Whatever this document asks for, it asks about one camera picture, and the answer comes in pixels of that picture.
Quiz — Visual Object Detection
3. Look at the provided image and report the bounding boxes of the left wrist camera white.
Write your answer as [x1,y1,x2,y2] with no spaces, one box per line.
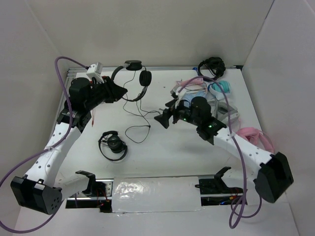
[86,62,104,83]

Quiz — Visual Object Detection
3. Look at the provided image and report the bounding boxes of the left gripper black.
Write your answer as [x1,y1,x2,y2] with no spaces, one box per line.
[84,76,127,111]

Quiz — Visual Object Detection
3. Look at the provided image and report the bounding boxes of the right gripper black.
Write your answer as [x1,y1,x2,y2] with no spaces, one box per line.
[154,97,200,129]

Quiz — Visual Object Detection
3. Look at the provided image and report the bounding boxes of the grey white headphones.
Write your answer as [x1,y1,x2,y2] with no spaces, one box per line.
[208,98,239,125]

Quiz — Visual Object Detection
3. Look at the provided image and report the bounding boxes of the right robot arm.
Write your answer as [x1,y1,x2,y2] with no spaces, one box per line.
[154,97,294,203]

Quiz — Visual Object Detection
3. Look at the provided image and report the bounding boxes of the teal white headphones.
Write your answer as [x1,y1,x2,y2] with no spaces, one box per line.
[208,81,231,100]

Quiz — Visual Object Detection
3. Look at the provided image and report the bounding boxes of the glossy white tape sheet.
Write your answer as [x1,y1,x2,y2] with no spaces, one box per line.
[111,177,202,213]

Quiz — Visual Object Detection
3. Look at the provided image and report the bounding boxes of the pink blue cat-ear headphones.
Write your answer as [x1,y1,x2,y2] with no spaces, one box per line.
[176,78,208,102]

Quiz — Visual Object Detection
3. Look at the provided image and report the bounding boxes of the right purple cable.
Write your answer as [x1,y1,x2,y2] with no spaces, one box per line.
[179,75,262,229]

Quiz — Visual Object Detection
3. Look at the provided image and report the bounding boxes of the small black folded headphones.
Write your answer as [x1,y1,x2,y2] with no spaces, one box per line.
[98,131,128,162]

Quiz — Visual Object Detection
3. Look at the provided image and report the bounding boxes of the purple cable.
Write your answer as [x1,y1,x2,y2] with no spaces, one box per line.
[0,56,92,234]
[179,75,262,229]

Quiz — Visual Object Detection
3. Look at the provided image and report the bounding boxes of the black wired headphones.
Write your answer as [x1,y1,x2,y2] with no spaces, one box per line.
[110,59,164,145]

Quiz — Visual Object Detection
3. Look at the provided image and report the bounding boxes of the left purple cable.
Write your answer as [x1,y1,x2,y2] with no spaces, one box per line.
[0,56,92,234]

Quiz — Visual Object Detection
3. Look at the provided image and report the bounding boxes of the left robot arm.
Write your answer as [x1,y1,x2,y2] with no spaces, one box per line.
[10,76,127,215]

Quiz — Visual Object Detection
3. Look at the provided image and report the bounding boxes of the black headphones at back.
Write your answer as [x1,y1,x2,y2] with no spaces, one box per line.
[197,57,226,81]

